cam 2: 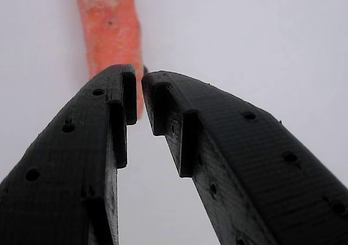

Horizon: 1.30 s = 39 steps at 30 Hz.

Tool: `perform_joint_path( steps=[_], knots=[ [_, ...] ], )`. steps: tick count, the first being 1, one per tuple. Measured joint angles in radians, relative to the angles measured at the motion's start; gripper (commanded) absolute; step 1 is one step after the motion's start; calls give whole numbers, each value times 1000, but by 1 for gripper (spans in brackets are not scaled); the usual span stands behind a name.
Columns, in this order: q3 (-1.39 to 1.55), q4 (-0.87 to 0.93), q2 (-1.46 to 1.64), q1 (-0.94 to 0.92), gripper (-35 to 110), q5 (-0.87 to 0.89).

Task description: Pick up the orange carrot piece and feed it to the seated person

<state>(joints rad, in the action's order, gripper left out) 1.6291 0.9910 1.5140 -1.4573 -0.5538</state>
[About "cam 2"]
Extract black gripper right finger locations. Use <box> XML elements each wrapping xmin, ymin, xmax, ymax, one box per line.
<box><xmin>141</xmin><ymin>70</ymin><xmax>348</xmax><ymax>245</ymax></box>

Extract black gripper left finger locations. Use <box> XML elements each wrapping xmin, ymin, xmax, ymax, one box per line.
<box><xmin>0</xmin><ymin>63</ymin><xmax>138</xmax><ymax>245</ymax></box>

